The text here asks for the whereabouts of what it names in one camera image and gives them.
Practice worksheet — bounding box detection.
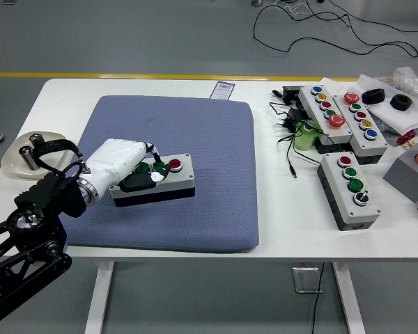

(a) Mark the black adapter cable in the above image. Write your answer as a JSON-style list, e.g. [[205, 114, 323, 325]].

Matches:
[[268, 100, 335, 180]]

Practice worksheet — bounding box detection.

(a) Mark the small black device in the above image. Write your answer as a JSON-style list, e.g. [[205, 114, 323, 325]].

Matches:
[[281, 86, 303, 104]]

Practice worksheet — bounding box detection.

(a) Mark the red metal part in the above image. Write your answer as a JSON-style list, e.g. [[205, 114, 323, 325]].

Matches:
[[396, 129, 417, 146]]

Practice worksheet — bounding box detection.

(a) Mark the black foam ring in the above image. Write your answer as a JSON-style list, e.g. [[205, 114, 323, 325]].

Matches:
[[389, 94, 412, 111], [361, 88, 386, 105]]

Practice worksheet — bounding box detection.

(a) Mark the white table leg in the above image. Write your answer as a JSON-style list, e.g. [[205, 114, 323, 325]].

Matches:
[[84, 260, 115, 334], [332, 261, 366, 334]]

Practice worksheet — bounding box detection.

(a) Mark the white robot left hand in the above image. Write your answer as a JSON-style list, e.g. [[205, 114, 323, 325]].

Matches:
[[86, 138, 171, 201]]

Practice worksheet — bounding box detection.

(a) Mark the black floor cable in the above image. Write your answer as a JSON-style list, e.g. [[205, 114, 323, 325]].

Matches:
[[253, 3, 418, 57]]

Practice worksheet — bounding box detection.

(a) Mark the silver floor socket plate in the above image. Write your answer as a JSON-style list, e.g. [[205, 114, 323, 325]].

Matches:
[[292, 266, 324, 294]]

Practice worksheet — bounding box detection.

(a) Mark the white shallow dish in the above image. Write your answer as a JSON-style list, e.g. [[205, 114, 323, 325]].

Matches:
[[1, 129, 69, 181]]

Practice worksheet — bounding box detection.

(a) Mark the grey four-button control box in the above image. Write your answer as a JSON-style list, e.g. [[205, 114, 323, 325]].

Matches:
[[316, 152, 382, 232], [109, 152, 196, 209]]

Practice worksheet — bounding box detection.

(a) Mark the blue-grey padded mat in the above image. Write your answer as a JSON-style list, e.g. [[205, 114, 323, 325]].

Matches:
[[59, 95, 261, 254]]

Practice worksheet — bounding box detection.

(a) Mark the clear bubble wrap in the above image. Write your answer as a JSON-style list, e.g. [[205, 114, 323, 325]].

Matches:
[[392, 66, 418, 102]]

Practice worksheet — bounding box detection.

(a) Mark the grey block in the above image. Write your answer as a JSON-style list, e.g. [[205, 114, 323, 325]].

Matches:
[[382, 141, 418, 203]]

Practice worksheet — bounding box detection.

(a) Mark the black power adapter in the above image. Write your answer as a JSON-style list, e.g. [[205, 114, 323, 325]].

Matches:
[[274, 107, 306, 133]]

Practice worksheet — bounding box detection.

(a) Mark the purple-edged label card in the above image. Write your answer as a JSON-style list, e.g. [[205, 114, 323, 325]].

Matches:
[[210, 81, 236, 101]]

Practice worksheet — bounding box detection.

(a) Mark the five-button box, blue button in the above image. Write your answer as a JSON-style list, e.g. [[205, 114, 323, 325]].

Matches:
[[334, 92, 389, 165], [297, 84, 353, 154]]

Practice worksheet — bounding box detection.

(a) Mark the white paper sheet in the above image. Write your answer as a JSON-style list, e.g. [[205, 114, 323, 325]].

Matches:
[[318, 77, 359, 95]]

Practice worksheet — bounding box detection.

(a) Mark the black hanging cable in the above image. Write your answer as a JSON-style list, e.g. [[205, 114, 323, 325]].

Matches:
[[310, 261, 325, 334]]

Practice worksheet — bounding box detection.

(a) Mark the white foam sheet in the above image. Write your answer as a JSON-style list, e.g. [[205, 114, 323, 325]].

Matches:
[[356, 73, 418, 132]]

